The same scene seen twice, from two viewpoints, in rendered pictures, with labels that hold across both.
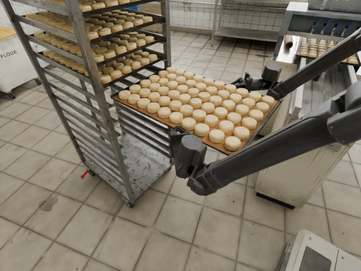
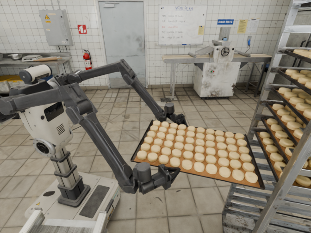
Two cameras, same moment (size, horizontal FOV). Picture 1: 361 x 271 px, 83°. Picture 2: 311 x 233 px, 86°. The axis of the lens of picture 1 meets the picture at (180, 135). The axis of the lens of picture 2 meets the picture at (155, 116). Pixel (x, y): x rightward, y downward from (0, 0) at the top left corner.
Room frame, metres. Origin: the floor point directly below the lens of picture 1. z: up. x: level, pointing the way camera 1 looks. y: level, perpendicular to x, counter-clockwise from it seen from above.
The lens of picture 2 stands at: (1.32, -0.54, 1.62)
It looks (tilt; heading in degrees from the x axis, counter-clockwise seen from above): 29 degrees down; 157
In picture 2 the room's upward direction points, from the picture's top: straight up
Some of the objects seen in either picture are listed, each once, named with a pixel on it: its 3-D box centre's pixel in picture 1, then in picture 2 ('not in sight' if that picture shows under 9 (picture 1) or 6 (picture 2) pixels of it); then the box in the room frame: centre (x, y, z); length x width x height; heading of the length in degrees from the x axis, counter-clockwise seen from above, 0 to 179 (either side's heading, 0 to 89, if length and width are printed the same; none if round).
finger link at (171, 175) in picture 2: (236, 87); (171, 174); (0.85, -0.26, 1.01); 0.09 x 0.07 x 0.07; 97
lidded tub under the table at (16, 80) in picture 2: not in sight; (22, 82); (-3.52, -1.92, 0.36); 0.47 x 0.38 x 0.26; 160
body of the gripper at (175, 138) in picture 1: (181, 150); (176, 119); (0.44, 0.00, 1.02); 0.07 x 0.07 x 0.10; 7
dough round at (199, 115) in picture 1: (199, 115); (181, 132); (0.61, -0.07, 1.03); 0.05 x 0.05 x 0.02
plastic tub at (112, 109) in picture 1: (116, 108); not in sight; (1.99, 0.76, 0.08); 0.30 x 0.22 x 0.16; 115
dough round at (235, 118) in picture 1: (233, 118); (160, 135); (0.59, -0.19, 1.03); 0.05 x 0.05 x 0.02
